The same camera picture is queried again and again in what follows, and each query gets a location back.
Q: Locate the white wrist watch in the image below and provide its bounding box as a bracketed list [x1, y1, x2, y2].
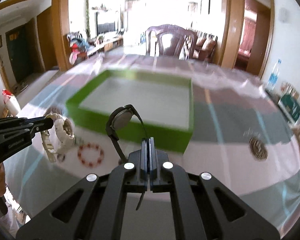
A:
[40, 113, 75, 163]

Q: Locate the red orange bead bracelet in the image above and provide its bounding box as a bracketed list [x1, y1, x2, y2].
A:
[77, 142, 105, 169]

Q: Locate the black wrist watch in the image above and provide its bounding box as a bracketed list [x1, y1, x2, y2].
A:
[105, 104, 148, 211]

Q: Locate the green open box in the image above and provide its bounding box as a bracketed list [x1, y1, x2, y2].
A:
[66, 69, 194, 153]

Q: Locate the pile of clothes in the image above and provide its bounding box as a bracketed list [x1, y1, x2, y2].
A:
[66, 31, 90, 65]

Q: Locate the patterned table cloth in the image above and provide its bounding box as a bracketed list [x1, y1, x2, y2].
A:
[4, 54, 300, 236]

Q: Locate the black television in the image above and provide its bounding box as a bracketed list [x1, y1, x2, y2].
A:
[97, 22, 116, 35]

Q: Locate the dark wooden chair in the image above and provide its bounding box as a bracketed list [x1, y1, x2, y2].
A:
[145, 24, 198, 60]

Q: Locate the plastic water bottle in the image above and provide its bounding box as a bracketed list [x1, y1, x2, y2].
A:
[267, 59, 281, 90]

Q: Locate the teal boxed item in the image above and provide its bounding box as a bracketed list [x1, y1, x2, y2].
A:
[278, 94, 300, 126]

